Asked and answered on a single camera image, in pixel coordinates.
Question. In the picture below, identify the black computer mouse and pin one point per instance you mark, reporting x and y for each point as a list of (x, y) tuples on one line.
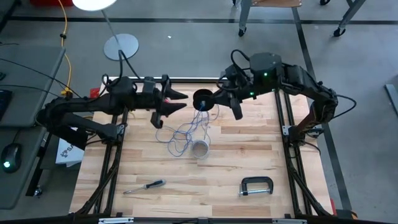
[(12, 154)]

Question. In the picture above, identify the black C-clamp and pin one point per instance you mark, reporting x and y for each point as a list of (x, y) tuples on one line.
[(257, 179)]

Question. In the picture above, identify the red box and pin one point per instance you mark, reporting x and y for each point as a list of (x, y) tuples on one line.
[(49, 2)]

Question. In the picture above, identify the black aluminium frame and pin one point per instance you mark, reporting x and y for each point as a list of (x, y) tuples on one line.
[(186, 81)]

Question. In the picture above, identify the grey desk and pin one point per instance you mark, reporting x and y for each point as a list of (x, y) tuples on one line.
[(18, 186), (21, 105)]

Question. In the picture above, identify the black keyboard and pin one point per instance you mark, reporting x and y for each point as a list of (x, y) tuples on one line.
[(4, 104)]

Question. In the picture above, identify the wooden table grey legs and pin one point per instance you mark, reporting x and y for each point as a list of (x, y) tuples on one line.
[(245, 14)]

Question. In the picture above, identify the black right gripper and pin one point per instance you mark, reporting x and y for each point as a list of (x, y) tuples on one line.
[(237, 90)]

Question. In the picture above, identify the red plastic clamp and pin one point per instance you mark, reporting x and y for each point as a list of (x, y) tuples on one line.
[(333, 208), (94, 92)]

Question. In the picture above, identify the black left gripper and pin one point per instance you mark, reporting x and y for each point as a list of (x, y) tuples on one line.
[(146, 102)]

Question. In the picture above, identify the white floor lamp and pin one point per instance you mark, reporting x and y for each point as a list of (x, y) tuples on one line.
[(93, 3)]

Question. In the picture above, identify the silver mounting plate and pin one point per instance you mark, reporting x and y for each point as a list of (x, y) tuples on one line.
[(116, 220), (289, 221)]

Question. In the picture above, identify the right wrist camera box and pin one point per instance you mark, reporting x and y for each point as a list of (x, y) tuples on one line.
[(233, 74)]

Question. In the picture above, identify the grey metal bracket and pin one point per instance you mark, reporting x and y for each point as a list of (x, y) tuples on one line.
[(286, 130), (121, 128)]

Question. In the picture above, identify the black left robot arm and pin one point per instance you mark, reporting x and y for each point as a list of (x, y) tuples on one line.
[(77, 107)]

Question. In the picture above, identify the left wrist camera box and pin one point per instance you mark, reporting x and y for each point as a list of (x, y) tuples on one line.
[(148, 85)]

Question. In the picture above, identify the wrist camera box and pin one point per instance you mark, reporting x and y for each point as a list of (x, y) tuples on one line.
[(233, 74), (148, 85)]

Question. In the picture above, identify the white printed box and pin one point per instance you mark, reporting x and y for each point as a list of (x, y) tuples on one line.
[(70, 155)]

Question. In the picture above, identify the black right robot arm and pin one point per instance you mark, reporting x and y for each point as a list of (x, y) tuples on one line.
[(311, 90)]

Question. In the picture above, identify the clear tape roll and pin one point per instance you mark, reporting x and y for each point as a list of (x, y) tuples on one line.
[(193, 150)]

